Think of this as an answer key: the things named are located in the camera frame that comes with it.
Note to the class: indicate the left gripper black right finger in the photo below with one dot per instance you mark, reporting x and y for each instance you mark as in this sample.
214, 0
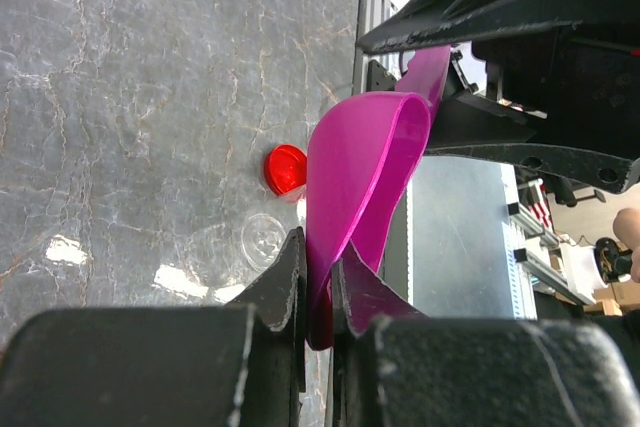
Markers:
394, 366

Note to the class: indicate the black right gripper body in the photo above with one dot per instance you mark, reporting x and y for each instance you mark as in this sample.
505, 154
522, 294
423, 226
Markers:
585, 79

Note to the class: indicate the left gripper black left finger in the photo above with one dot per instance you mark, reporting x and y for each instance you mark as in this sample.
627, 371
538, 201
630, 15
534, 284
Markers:
239, 364

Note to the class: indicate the magenta plastic scoop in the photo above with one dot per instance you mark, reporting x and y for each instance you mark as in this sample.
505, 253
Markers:
361, 157

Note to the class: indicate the clear glass jar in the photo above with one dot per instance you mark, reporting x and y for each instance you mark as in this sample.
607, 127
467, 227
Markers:
262, 237

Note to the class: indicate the red jar lid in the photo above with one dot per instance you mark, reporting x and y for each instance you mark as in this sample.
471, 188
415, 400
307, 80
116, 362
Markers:
285, 172

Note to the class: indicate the blue slotted cable duct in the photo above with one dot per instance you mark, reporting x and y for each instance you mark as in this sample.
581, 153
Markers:
520, 285

